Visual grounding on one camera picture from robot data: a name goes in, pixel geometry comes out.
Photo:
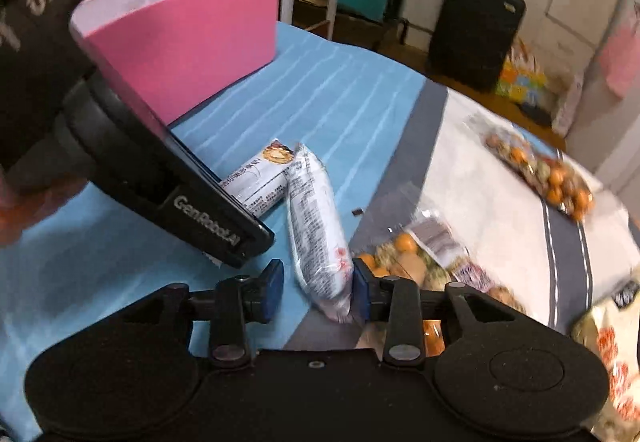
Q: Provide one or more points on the pink gift bag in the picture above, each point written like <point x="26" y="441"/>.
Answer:
<point x="622" y="56"/>

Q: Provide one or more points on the white silver snack packet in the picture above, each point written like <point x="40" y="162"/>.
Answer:
<point x="315" y="227"/>

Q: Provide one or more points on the white snack bar packet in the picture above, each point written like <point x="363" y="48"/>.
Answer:
<point x="260" y="177"/>

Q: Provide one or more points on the colourful gift box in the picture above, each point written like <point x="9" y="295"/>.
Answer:
<point x="522" y="76"/>

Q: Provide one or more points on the white plastic bag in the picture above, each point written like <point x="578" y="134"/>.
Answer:
<point x="570" y="104"/>

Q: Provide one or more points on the black suitcase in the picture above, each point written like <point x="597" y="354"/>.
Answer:
<point x="475" y="31"/>

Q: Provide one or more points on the clear bag of coated peanuts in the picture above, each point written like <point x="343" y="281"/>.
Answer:
<point x="545" y="177"/>
<point x="425" y="252"/>

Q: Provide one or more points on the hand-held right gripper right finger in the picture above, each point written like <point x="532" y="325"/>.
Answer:
<point x="361" y="294"/>

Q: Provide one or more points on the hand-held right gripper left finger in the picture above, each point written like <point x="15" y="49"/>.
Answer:
<point x="271" y="292"/>

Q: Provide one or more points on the instant noodle multipack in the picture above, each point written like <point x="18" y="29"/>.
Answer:
<point x="612" y="352"/>

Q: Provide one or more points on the striped bed sheet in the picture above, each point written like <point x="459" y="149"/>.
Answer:
<point x="350" y="111"/>

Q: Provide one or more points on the pink cardboard box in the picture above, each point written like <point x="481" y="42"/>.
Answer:
<point x="200" y="36"/>

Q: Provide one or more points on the person's left hand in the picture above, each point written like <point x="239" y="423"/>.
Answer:
<point x="25" y="214"/>

